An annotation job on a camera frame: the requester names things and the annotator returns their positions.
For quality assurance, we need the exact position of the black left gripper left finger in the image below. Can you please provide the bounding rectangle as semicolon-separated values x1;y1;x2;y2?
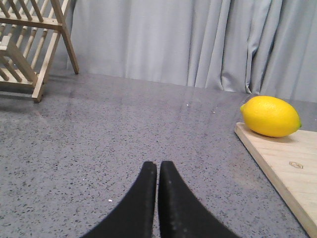
83;162;157;238

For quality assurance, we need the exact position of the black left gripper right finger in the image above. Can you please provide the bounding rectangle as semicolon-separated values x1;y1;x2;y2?
158;161;238;238

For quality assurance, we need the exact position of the light wooden cutting board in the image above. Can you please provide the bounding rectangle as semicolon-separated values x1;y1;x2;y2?
235;122;317;238

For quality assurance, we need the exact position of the yellow lemon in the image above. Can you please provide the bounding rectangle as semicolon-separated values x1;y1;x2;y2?
240;96;302;137

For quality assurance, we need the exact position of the grey curtain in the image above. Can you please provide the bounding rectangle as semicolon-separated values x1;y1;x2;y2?
67;0;317;102

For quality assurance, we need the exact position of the wooden dish rack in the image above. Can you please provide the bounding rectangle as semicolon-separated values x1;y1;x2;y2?
0;0;79;103

